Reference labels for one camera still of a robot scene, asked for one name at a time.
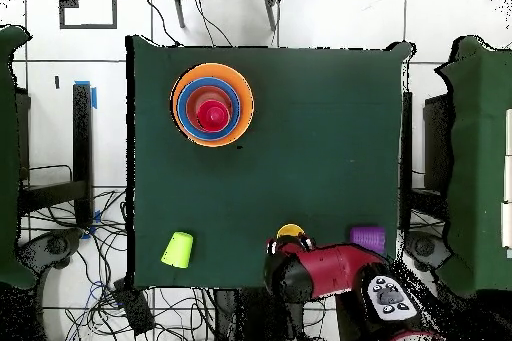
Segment black metal bar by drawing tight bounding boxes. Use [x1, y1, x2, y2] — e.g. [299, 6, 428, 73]
[401, 90, 413, 234]

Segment small red plastic bowl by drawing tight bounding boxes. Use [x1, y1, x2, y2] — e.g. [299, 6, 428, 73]
[185, 85, 236, 134]

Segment bundle of floor cables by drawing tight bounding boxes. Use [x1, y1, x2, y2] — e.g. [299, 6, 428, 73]
[17, 186, 219, 341]

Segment purple plastic cup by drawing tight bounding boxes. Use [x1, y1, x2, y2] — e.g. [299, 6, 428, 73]
[349, 225, 387, 255]

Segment lime green plastic cup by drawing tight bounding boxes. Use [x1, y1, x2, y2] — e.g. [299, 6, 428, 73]
[160, 230, 194, 270]

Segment black metal stand frame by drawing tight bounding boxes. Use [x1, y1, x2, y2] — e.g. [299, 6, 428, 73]
[17, 83, 94, 227]

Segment black rounded stand foot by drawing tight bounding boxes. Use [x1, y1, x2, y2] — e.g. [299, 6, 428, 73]
[402, 229, 455, 274]
[17, 227, 84, 272]

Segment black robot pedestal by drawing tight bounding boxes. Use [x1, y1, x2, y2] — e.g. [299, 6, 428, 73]
[211, 287, 309, 341]

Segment dark green tablecloth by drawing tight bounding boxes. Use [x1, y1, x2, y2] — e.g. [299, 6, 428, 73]
[125, 34, 413, 292]

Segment yellow plastic cup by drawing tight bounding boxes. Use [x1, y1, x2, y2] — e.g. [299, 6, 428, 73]
[276, 223, 306, 240]

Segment blue tape strip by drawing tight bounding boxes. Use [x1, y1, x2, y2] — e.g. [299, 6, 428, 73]
[74, 79, 99, 111]

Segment black power strip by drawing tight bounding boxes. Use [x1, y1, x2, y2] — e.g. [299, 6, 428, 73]
[112, 277, 156, 337]

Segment green cloth side table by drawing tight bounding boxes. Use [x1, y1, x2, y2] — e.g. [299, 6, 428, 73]
[0, 23, 38, 291]
[434, 35, 512, 299]

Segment large orange plastic bowl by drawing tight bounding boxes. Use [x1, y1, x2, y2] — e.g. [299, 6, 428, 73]
[170, 62, 256, 148]

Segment red plastic cup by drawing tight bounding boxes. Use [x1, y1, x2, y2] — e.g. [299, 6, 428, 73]
[196, 99, 232, 134]

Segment white boxes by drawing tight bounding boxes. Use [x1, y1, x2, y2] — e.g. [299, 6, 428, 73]
[499, 107, 512, 250]

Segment blue plastic bowl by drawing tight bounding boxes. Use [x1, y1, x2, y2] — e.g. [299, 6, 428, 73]
[176, 76, 242, 142]

